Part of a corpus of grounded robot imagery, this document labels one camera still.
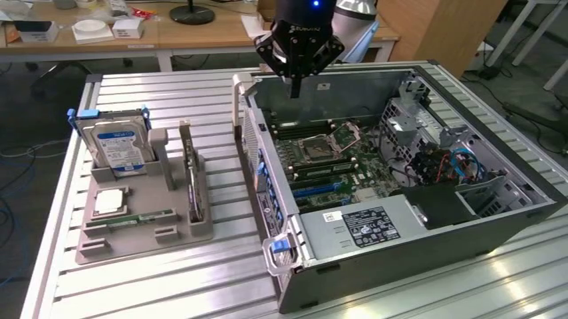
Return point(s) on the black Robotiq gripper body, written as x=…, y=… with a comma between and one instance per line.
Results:
x=301, y=20

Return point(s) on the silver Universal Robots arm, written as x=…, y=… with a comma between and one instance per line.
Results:
x=354, y=10

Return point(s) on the cardboard box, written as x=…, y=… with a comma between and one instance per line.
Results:
x=266, y=10

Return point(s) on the wooden desk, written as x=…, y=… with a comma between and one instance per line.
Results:
x=186, y=36

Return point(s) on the black round lamp base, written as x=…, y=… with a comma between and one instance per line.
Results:
x=191, y=15

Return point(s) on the wooden cabinet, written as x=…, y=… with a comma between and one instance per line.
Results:
x=444, y=33

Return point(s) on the metal socket cover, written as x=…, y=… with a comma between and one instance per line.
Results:
x=348, y=136

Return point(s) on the metal disk bay cage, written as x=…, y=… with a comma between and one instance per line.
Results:
x=408, y=119

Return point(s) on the CPU socket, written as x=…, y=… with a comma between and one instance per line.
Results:
x=317, y=149

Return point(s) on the red packet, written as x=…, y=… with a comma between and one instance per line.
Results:
x=143, y=14

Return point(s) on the small white labelled box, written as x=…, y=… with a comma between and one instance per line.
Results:
x=127, y=29

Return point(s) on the installed RAM stick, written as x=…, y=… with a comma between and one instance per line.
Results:
x=321, y=169

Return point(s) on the black power adapter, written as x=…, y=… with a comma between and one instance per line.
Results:
x=488, y=73

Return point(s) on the green motherboard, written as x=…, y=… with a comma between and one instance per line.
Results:
x=354, y=169

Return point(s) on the blue expansion slot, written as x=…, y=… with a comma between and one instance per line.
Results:
x=313, y=188

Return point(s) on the graphics card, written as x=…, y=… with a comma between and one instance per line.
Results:
x=195, y=179

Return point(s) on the black office chair base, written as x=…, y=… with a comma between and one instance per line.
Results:
x=58, y=78

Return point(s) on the black and white box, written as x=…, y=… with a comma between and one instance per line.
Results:
x=35, y=31

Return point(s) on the grey power supply unit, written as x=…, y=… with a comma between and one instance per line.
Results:
x=354, y=229

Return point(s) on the grey lower disk bay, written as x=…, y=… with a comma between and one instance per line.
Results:
x=492, y=197

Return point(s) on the silver CPU chip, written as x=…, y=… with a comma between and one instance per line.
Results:
x=111, y=202

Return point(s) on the blue case latch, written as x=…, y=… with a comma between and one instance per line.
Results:
x=278, y=247

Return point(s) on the green RAM stick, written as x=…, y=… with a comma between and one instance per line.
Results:
x=133, y=219

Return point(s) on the grey parts rack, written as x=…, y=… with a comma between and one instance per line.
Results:
x=142, y=239

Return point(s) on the open black PC case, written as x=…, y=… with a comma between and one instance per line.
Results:
x=488, y=232

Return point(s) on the hard disk with blue bracket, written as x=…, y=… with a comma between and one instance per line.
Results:
x=118, y=146

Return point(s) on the white desk frame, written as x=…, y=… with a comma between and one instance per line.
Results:
x=536, y=30

